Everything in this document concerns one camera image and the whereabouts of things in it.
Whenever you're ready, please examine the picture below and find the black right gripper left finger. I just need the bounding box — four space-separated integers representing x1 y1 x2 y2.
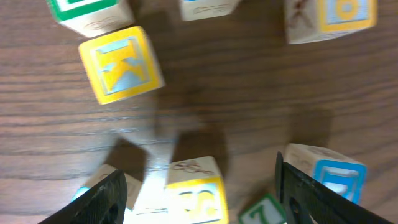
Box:
40 170 127 224

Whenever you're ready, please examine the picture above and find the yellow brush side wooden block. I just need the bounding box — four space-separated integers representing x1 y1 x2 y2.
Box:
78 26 165 105

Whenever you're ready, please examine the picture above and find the yellow 8 wooden block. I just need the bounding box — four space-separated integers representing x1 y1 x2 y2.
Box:
284 0 377 44

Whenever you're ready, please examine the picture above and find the blue 5 wooden block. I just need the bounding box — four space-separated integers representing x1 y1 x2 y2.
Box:
178 0 240 21

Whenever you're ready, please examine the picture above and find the blue D wooden block lower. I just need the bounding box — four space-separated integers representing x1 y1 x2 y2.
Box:
284 144 367 204

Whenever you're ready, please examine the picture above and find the green Z wooden block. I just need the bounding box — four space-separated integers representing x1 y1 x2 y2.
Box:
47 0 134 37

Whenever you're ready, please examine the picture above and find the blue 2 wooden block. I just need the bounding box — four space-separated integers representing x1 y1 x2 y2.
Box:
73 164 142 210

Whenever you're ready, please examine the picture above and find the plain top 3 wooden block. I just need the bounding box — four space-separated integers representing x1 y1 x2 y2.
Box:
238 194 287 224

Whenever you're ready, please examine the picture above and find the yellow S wooden block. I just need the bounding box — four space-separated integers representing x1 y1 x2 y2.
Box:
165 156 229 224

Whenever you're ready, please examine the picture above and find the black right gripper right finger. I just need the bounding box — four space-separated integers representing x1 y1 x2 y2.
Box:
275 152 392 224

